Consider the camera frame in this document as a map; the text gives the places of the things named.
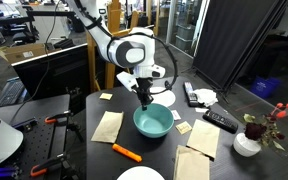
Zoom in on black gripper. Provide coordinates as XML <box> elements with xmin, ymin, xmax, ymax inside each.
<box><xmin>132</xmin><ymin>77</ymin><xmax>156</xmax><ymax>111</ymax></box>

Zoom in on teal bowl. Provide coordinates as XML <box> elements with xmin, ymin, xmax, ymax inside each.
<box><xmin>132</xmin><ymin>102</ymin><xmax>175</xmax><ymax>139</ymax></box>

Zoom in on large white plate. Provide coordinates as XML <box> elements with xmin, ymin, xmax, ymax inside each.
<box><xmin>148</xmin><ymin>86</ymin><xmax>177</xmax><ymax>108</ymax></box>

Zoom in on pink white packet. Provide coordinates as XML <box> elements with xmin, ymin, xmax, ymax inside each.
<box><xmin>170</xmin><ymin>109</ymin><xmax>182</xmax><ymax>122</ymax></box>

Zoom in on small yellow sticky note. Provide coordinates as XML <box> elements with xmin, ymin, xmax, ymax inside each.
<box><xmin>99</xmin><ymin>92</ymin><xmax>114</xmax><ymax>101</ymax></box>

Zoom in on long remote with grey buttons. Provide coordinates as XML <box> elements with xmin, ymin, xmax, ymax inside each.
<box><xmin>183</xmin><ymin>81</ymin><xmax>200</xmax><ymax>108</ymax></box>

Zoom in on small tan printed packet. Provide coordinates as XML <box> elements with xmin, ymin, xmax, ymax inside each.
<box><xmin>175</xmin><ymin>120</ymin><xmax>193</xmax><ymax>136</ymax></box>

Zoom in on brown paper napkin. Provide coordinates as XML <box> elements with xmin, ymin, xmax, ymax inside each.
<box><xmin>90</xmin><ymin>110</ymin><xmax>125</xmax><ymax>144</ymax></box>
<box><xmin>172</xmin><ymin>144</ymin><xmax>211</xmax><ymax>180</ymax></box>
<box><xmin>186</xmin><ymin>118</ymin><xmax>221</xmax><ymax>160</ymax></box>

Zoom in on small white paper slip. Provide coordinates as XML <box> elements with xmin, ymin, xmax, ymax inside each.
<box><xmin>194</xmin><ymin>106</ymin><xmax>210</xmax><ymax>114</ymax></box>

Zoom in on orange marker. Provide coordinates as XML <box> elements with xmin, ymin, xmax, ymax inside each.
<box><xmin>112</xmin><ymin>143</ymin><xmax>143</xmax><ymax>164</ymax></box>

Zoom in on crumpled white tissue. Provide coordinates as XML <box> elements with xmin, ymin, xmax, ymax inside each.
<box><xmin>193</xmin><ymin>88</ymin><xmax>219</xmax><ymax>108</ymax></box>

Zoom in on small white plate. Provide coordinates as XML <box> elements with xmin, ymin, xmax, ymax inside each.
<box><xmin>116</xmin><ymin>165</ymin><xmax>166</xmax><ymax>180</ymax></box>

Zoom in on grey storage crates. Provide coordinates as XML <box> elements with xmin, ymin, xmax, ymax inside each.
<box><xmin>174</xmin><ymin>23</ymin><xmax>197</xmax><ymax>53</ymax></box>

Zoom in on black remote control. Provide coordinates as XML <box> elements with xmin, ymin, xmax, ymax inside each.
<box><xmin>202</xmin><ymin>109</ymin><xmax>239</xmax><ymax>135</ymax></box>

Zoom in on black monitor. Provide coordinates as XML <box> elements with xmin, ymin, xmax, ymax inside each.
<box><xmin>11</xmin><ymin>43</ymin><xmax>89</xmax><ymax>101</ymax></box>

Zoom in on black divider panel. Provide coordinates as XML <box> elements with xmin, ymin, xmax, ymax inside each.
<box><xmin>192</xmin><ymin>0</ymin><xmax>288</xmax><ymax>91</ymax></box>

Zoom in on white round vase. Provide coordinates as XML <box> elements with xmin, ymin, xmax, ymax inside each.
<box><xmin>232</xmin><ymin>132</ymin><xmax>262</xmax><ymax>158</ymax></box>

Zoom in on dark rose flower bunch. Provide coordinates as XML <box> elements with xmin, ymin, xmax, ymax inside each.
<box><xmin>243</xmin><ymin>101</ymin><xmax>288</xmax><ymax>153</ymax></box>

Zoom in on black perforated robot table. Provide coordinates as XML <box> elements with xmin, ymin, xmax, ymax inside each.
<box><xmin>0</xmin><ymin>93</ymin><xmax>72</xmax><ymax>180</ymax></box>

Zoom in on blue bin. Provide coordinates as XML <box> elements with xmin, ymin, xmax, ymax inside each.
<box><xmin>249</xmin><ymin>75</ymin><xmax>282</xmax><ymax>100</ymax></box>

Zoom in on black keyboard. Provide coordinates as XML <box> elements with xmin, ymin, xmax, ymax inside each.
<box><xmin>0</xmin><ymin>77</ymin><xmax>27</xmax><ymax>108</ymax></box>

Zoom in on cardboard box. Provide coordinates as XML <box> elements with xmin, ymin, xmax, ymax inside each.
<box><xmin>0</xmin><ymin>43</ymin><xmax>48</xmax><ymax>65</ymax></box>

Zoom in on black office desk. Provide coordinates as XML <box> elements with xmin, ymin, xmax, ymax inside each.
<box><xmin>0</xmin><ymin>9</ymin><xmax>77</xmax><ymax>46</ymax></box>

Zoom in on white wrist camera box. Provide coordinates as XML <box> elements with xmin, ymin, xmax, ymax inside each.
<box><xmin>116</xmin><ymin>71</ymin><xmax>140</xmax><ymax>93</ymax></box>

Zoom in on wooden frame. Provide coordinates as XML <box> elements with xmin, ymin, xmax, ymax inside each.
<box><xmin>85</xmin><ymin>0</ymin><xmax>158</xmax><ymax>94</ymax></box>

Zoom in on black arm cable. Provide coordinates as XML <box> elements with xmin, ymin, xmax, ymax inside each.
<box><xmin>73</xmin><ymin>0</ymin><xmax>179</xmax><ymax>96</ymax></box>

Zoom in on orange handled black clamp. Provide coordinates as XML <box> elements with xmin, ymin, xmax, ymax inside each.
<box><xmin>30</xmin><ymin>151</ymin><xmax>82</xmax><ymax>180</ymax></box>
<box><xmin>43</xmin><ymin>109</ymin><xmax>85</xmax><ymax>141</ymax></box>

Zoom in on small black mount block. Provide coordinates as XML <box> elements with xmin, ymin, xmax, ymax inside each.
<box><xmin>12</xmin><ymin>116</ymin><xmax>39</xmax><ymax>132</ymax></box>

